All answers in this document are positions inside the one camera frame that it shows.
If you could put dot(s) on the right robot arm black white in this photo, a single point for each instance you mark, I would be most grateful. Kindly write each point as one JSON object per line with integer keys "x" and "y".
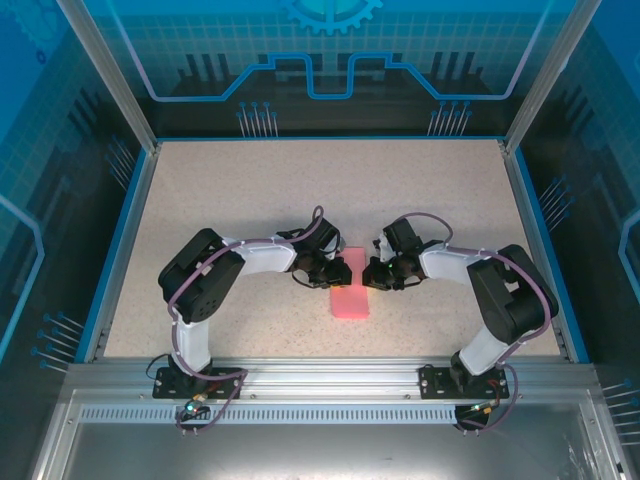
{"x": 510, "y": 295}

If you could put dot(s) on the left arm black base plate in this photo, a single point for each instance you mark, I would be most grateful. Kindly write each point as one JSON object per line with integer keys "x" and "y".
{"x": 165, "y": 387}

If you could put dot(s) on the sheet metal tray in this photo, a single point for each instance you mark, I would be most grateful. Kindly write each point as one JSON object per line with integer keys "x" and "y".
{"x": 325, "y": 455}

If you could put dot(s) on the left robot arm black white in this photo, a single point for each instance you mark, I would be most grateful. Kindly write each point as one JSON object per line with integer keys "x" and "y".
{"x": 200, "y": 280}

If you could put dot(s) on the blue printed enclosure panel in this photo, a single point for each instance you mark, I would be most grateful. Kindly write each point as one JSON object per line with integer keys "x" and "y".
{"x": 600, "y": 200}
{"x": 40, "y": 200}
{"x": 320, "y": 50}

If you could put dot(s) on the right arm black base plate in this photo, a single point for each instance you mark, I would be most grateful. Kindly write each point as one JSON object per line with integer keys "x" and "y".
{"x": 431, "y": 382}

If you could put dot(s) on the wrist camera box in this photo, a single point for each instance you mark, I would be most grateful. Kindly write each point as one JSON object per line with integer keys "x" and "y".
{"x": 382, "y": 247}
{"x": 341, "y": 249}

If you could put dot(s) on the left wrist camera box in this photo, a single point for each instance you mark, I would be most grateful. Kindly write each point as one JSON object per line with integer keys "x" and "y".
{"x": 341, "y": 249}

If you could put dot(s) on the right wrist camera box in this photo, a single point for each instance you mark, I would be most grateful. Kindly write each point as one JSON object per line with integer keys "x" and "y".
{"x": 382, "y": 247}

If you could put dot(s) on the aluminium table side rail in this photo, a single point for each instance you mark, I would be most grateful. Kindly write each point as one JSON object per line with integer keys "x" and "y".
{"x": 129, "y": 250}
{"x": 534, "y": 250}

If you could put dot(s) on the aluminium frame post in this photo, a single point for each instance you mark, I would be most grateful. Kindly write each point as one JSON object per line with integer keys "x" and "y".
{"x": 115, "y": 80}
{"x": 546, "y": 80}

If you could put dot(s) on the wide aluminium mounting rail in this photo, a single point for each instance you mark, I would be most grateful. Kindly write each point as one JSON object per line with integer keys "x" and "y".
{"x": 325, "y": 375}

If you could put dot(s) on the blue table border strip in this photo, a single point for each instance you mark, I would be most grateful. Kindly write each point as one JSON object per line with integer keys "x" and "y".
{"x": 548, "y": 250}
{"x": 116, "y": 250}

